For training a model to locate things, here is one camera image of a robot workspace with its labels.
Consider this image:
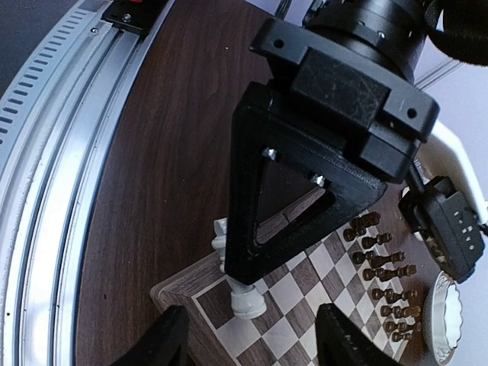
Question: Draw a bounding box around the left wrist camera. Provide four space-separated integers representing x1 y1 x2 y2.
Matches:
399 121 487 283

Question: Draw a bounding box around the white scalloped bowl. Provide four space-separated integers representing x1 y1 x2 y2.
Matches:
442 284 463 348

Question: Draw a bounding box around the wooden chess board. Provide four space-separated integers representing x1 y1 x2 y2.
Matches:
150 191 435 365

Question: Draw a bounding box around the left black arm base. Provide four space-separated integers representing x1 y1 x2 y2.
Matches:
101 0 171 39

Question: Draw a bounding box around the white chess knight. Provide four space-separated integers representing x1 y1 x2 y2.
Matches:
211 217 227 273

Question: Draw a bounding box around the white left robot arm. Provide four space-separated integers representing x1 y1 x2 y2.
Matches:
225 1 487 285

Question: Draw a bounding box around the front aluminium rail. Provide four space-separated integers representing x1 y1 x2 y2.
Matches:
1 1 173 365

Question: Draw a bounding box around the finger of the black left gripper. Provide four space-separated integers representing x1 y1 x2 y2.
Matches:
223 82 388 286

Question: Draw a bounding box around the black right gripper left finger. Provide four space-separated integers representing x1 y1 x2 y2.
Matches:
135 305 189 365

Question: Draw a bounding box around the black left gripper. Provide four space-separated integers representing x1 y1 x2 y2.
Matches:
249 18 438 183

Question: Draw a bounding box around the white chess bishop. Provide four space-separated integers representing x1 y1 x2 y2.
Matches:
227 277 267 320

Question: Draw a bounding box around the black chess piece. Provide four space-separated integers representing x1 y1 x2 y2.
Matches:
362 265 416 282
352 251 406 268

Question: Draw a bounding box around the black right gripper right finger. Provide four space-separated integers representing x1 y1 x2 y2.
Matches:
315 303 397 366

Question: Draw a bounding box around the patterned brown rim plate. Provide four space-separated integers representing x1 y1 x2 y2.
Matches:
422 271 460 365

